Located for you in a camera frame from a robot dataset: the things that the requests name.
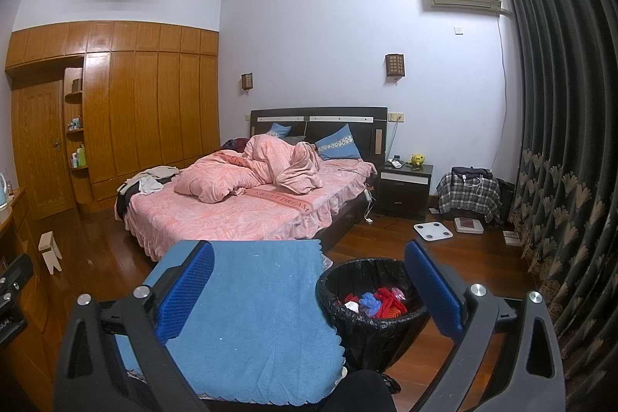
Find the large wall lamp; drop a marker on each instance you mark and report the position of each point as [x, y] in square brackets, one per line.
[395, 65]

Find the small wall lamp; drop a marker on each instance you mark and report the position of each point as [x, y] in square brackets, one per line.
[247, 81]

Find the blue plastic bag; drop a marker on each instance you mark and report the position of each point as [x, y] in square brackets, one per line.
[370, 302]

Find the trash bin with black bag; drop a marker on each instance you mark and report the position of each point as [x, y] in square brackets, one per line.
[371, 339]

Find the wooden door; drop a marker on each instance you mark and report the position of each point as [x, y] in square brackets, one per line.
[41, 151]

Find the remote control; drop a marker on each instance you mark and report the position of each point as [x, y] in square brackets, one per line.
[396, 163]

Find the dark red garment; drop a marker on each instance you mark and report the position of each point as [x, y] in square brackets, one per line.
[235, 145]

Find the blue table cloth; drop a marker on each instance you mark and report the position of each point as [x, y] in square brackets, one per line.
[260, 296]

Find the bed with pink sheet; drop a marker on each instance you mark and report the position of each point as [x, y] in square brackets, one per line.
[251, 219]

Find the blue pillow with lace band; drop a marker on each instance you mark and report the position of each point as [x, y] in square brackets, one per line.
[340, 144]

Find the white bathroom scale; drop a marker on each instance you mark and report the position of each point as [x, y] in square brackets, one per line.
[433, 231]

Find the white tissue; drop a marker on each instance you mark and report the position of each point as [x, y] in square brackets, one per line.
[352, 307]

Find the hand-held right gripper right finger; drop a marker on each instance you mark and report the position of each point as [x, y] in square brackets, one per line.
[432, 291]

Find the red glove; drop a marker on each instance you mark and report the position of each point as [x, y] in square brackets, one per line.
[388, 303]

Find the small white floor box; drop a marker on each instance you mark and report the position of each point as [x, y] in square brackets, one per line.
[512, 238]

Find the pink duvet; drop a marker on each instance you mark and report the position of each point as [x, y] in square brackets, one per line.
[217, 180]

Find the green bottle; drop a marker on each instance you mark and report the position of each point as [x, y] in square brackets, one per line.
[81, 156]

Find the black garment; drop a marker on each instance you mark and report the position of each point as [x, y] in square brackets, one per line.
[126, 199]

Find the wooden wardrobe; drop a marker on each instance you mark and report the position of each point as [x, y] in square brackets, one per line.
[145, 103]

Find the white garment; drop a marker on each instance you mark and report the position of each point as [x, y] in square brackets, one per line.
[149, 185]

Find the dark patterned curtain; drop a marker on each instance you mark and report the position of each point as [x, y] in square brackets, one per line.
[569, 127]

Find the wooden sideboard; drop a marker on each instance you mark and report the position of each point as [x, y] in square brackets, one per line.
[29, 344]

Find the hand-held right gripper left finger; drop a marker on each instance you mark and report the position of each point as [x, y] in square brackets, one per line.
[186, 291]

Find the wall socket by headboard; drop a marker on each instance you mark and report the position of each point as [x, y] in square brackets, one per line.
[396, 117]

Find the small blue pillow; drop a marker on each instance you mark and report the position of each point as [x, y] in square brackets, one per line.
[279, 130]

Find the dark nightstand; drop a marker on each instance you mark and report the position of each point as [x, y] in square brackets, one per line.
[403, 195]

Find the scale with dark centre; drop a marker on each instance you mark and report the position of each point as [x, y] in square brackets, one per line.
[468, 224]

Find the beige garment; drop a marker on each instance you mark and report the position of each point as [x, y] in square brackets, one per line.
[154, 173]

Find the pink plastic bag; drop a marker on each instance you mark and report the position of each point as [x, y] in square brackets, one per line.
[398, 293]

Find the small wooden stool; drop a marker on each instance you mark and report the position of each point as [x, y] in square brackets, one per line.
[48, 250]

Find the plaid bag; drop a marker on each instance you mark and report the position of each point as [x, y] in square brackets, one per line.
[468, 197]

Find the light blue kettle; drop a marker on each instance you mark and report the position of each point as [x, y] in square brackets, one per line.
[4, 190]

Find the yellow plush toy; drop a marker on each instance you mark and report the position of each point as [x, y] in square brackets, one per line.
[418, 160]

